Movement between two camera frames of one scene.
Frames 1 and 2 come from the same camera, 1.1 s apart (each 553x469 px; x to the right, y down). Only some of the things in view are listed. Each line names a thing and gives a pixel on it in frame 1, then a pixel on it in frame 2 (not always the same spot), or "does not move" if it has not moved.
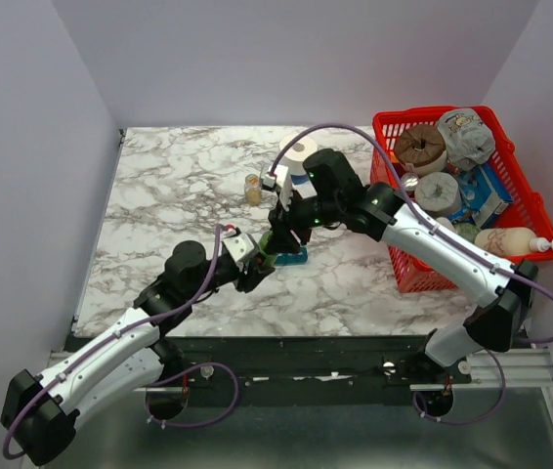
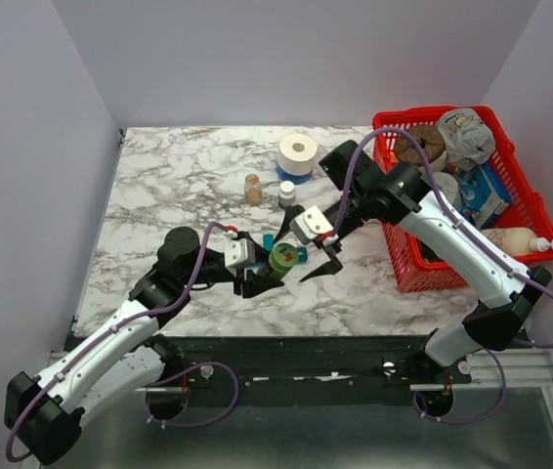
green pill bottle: [267, 259] → [282, 257]
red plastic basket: [530, 209] does not move
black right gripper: [280, 220] → [329, 268]
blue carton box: [485, 196] does not move
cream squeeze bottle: [512, 241] does not move
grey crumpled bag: [469, 142] does not move
